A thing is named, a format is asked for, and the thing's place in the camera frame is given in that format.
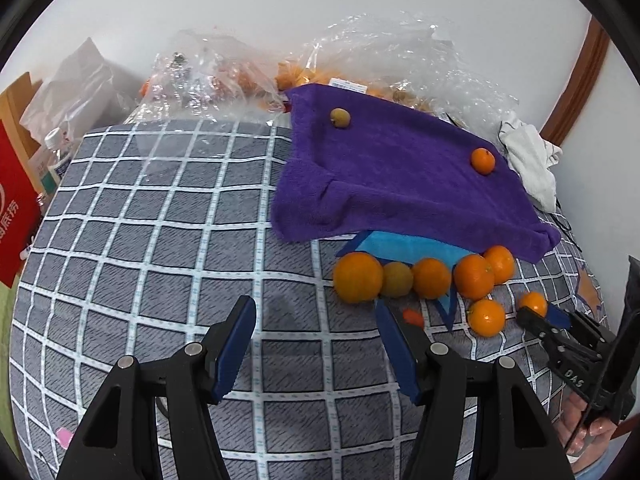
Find black cable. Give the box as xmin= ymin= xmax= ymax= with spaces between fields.
xmin=549 ymin=204 xmax=587 ymax=252

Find large clear plastic bag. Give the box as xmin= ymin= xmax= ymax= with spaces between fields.
xmin=276 ymin=10 xmax=522 ymax=132

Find grey checked blanket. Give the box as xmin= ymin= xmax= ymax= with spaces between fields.
xmin=10 ymin=110 xmax=616 ymax=480

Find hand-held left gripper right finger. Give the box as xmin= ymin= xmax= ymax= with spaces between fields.
xmin=375 ymin=300 xmax=576 ymax=480

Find plastic water bottle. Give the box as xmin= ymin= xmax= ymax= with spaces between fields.
xmin=29 ymin=127 xmax=77 ymax=197

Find cardboard box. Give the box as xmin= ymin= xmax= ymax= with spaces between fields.
xmin=0 ymin=72 xmax=46 ymax=161

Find brown wooden door frame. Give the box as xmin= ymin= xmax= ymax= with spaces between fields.
xmin=540 ymin=15 xmax=612 ymax=149

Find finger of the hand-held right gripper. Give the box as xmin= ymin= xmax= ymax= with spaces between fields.
xmin=546 ymin=302 xmax=618 ymax=349
xmin=516 ymin=307 xmax=601 ymax=362

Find person's right hand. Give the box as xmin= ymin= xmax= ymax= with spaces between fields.
xmin=557 ymin=387 xmax=623 ymax=468

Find large orange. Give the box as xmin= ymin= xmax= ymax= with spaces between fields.
xmin=333 ymin=252 xmax=385 ymax=305

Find white translucent plastic bag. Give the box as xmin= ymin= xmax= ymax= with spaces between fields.
xmin=20 ymin=37 xmax=145 ymax=142

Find small orange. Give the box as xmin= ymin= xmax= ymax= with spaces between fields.
xmin=484 ymin=245 xmax=516 ymax=285
xmin=517 ymin=291 xmax=548 ymax=318

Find white cloth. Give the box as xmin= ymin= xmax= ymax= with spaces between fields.
xmin=497 ymin=110 xmax=564 ymax=213

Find clear plastic bag of oranges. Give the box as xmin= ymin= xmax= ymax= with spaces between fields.
xmin=140 ymin=29 xmax=287 ymax=122

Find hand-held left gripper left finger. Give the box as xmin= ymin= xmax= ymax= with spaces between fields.
xmin=56 ymin=295 xmax=258 ymax=480

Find red paper bag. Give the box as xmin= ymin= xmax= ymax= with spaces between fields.
xmin=0 ymin=122 xmax=47 ymax=288

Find purple towel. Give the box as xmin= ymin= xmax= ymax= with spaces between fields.
xmin=270 ymin=83 xmax=562 ymax=263

